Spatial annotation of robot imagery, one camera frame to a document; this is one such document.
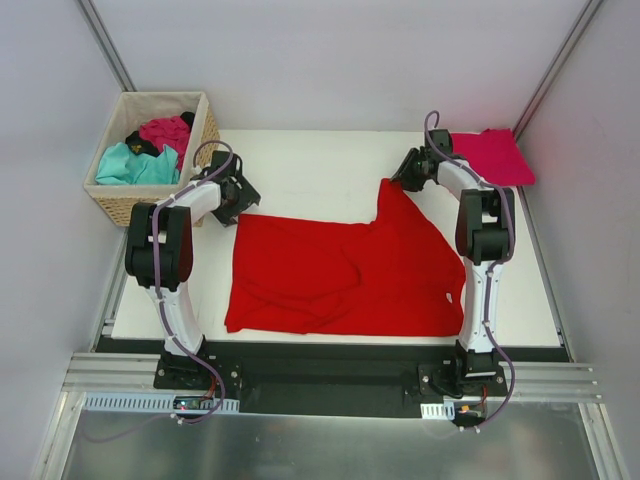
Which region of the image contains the grey cable duct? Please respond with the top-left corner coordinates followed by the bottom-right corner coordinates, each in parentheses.
top-left (84, 393), bottom-right (240, 415)
top-left (420, 402), bottom-right (455, 421)

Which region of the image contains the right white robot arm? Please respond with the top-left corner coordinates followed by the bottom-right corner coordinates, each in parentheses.
top-left (392, 129), bottom-right (515, 398)

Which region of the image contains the woven wicker basket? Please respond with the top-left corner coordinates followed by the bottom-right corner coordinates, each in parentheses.
top-left (84, 91), bottom-right (220, 226)

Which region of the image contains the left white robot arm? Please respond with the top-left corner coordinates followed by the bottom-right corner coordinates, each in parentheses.
top-left (125, 151), bottom-right (261, 389)

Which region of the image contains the left grey cable duct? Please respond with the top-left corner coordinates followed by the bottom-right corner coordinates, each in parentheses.
top-left (84, 393), bottom-right (240, 415)

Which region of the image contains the magenta t shirt in basket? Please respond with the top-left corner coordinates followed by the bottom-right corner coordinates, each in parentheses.
top-left (139, 116), bottom-right (191, 163)

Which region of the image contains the black t shirt in basket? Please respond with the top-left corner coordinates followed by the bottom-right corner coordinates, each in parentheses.
top-left (125, 111), bottom-right (195, 157)

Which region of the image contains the red t shirt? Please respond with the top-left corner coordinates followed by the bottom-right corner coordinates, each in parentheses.
top-left (225, 179), bottom-right (465, 337)

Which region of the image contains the folded magenta t shirt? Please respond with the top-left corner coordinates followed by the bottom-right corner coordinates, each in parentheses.
top-left (451, 129), bottom-right (536, 187)

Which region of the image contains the right grey cable duct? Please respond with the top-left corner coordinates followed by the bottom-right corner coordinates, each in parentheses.
top-left (420, 402), bottom-right (455, 421)

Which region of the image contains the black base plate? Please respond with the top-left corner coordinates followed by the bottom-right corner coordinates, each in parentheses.
top-left (97, 339), bottom-right (514, 421)

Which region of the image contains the teal t shirt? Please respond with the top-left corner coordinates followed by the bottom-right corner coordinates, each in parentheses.
top-left (95, 142), bottom-right (180, 186)

